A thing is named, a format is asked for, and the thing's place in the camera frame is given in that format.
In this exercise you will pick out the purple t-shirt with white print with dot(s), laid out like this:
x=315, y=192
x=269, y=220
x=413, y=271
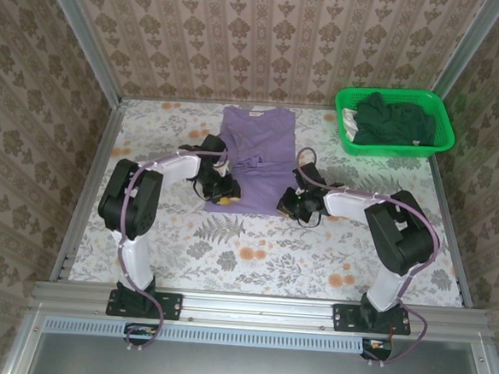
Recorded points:
x=261, y=136

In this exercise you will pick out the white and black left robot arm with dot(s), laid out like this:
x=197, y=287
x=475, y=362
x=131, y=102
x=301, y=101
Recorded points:
x=135, y=256

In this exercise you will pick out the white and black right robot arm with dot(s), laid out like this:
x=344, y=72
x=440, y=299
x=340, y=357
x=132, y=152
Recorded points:
x=396, y=231

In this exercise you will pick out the floral fern print table cover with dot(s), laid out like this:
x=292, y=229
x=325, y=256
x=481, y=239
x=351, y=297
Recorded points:
x=270, y=261

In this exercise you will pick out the white cloth in basket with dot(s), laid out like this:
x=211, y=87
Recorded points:
x=349, y=123

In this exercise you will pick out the dark green t-shirt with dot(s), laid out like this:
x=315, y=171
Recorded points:
x=399, y=124

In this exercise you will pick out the black electronics board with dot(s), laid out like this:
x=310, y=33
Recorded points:
x=377, y=349
x=141, y=331

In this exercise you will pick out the green plastic perforated basket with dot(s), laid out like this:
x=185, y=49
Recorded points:
x=444, y=132

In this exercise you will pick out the grey metal panel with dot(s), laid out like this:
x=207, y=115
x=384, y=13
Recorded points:
x=241, y=368

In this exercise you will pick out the aluminium mounting rail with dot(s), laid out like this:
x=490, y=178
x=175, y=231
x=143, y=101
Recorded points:
x=258, y=311

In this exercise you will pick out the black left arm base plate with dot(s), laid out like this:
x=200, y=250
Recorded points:
x=168, y=305

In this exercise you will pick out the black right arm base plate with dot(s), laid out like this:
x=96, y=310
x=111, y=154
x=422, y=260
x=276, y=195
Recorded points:
x=345, y=318

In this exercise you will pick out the aluminium side rail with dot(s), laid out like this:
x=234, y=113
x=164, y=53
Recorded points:
x=85, y=210
x=448, y=218

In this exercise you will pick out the aluminium frame post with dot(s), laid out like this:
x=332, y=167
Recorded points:
x=469, y=44
x=80, y=29

